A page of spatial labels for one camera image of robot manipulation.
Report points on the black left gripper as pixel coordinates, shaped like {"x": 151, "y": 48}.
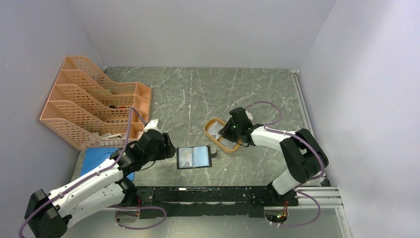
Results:
{"x": 168, "y": 150}

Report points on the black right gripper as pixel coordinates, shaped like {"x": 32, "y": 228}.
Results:
{"x": 225, "y": 131}

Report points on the orange oval tray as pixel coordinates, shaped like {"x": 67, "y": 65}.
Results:
{"x": 216, "y": 142}

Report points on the black leather card holder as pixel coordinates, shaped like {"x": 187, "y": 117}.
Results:
{"x": 202, "y": 157}

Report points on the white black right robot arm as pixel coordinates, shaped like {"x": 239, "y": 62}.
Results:
{"x": 304, "y": 158}

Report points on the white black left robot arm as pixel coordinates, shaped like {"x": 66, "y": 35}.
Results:
{"x": 51, "y": 214}

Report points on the white VIP card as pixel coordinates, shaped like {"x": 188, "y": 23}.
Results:
{"x": 185, "y": 157}

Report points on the orange mesh file organizer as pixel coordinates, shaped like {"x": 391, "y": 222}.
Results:
{"x": 88, "y": 109}

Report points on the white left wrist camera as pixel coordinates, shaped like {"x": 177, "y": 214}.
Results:
{"x": 154, "y": 124}

